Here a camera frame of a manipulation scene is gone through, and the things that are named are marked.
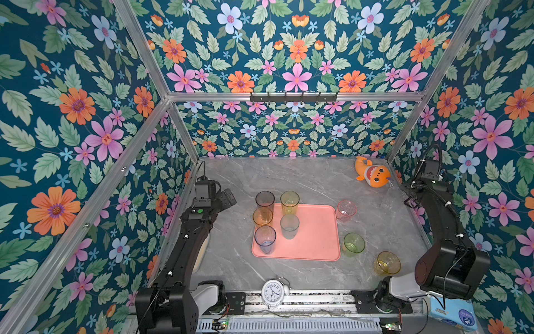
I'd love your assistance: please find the grey transparent cup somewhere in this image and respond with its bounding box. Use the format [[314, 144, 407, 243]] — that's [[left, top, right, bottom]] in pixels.
[[255, 191, 275, 211]]

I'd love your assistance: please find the yellow transparent cup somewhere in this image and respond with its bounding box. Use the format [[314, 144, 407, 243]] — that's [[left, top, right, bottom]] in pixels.
[[253, 207, 273, 227]]

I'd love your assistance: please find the blue transparent cup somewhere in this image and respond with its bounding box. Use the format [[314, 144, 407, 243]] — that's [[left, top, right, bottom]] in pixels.
[[254, 225, 277, 255]]

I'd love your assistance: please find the green tall transparent cup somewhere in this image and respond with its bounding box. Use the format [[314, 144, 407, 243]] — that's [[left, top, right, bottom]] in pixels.
[[280, 191, 300, 215]]

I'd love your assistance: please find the teal frosted cup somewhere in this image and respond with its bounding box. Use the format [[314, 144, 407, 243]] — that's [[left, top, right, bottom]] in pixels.
[[280, 214, 300, 240]]

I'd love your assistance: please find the pink transparent cup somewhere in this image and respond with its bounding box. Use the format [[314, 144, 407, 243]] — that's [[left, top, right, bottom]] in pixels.
[[336, 199, 357, 222]]

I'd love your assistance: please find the yellow short cup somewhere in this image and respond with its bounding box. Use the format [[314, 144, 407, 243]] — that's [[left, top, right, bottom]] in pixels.
[[374, 250, 402, 276]]

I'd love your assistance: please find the green short cup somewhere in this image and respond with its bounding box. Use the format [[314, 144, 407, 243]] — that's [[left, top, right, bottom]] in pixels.
[[342, 232, 366, 257]]

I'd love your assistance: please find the clear transparent cup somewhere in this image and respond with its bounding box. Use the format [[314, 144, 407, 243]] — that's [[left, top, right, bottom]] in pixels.
[[382, 186, 403, 205]]

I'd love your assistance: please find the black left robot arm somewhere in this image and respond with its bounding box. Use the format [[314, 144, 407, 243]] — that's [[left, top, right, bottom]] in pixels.
[[135, 176, 236, 333]]

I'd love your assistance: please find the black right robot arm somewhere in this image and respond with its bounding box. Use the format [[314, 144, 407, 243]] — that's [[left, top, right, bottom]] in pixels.
[[374, 144, 490, 312]]

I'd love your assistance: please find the pink plastic tray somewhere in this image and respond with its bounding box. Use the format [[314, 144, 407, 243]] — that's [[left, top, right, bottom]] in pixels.
[[252, 203, 341, 262]]

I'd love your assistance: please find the orange plush fish toy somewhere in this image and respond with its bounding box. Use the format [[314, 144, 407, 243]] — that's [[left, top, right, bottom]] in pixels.
[[355, 156, 392, 188]]

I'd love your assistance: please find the white alarm clock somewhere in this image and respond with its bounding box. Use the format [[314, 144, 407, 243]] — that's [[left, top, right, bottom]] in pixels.
[[261, 277, 290, 308]]

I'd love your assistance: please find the blue tissue pack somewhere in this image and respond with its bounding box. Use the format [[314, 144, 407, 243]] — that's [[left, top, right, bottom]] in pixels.
[[426, 295, 478, 332]]

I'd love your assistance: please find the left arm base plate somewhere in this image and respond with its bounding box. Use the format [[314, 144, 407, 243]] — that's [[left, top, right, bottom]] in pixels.
[[205, 292, 246, 317]]

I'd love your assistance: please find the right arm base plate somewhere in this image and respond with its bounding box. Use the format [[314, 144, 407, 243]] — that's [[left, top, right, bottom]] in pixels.
[[350, 290, 413, 315]]

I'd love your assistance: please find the black hook rail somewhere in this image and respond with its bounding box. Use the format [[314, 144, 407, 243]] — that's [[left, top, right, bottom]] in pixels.
[[249, 92, 338, 104]]

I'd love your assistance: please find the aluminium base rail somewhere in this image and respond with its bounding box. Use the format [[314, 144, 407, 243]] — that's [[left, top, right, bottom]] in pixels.
[[231, 289, 426, 319]]

